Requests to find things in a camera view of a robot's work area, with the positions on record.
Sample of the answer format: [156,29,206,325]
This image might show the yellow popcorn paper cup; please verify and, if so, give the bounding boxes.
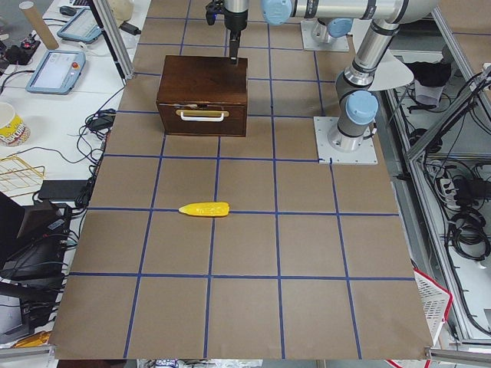
[0,102,31,146]

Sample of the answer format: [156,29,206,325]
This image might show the far blue teach pendant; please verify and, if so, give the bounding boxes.
[57,8,101,44]

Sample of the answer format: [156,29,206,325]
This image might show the cardboard tube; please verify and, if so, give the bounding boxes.
[18,1,59,50]

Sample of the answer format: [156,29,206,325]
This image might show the aluminium frame post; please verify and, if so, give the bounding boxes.
[89,0,134,81]

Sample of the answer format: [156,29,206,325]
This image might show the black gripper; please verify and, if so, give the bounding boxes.
[224,11,246,64]

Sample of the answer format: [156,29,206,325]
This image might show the black cloth on cup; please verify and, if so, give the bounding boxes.
[407,61,452,107]

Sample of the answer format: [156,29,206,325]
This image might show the wooden drawer with white handle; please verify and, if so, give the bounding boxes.
[157,103,247,137]

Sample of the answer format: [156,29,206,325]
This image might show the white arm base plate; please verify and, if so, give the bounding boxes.
[301,18,353,52]
[314,117,378,165]

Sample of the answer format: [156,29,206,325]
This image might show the gold wire rack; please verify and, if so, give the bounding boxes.
[1,156,45,198]

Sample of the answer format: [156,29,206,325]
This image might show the black power adapter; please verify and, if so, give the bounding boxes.
[86,115,115,132]

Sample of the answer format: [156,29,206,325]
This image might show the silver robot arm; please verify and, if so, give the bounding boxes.
[261,1,438,153]
[311,18,353,44]

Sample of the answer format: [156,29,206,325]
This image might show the blue teach pendant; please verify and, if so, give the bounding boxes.
[25,51,86,95]
[57,8,101,44]

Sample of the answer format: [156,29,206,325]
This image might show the white red plastic basket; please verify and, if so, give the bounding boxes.
[414,269,453,345]

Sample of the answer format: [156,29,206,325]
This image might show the dark brown wooden cabinet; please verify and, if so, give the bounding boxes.
[156,55,249,113]

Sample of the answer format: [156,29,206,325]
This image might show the near blue teach pendant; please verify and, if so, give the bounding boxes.
[25,51,86,95]

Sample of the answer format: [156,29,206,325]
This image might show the yellow corn cob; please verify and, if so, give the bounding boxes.
[178,202,230,217]

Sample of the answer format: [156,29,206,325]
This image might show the black computer equipment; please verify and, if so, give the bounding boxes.
[1,194,71,344]

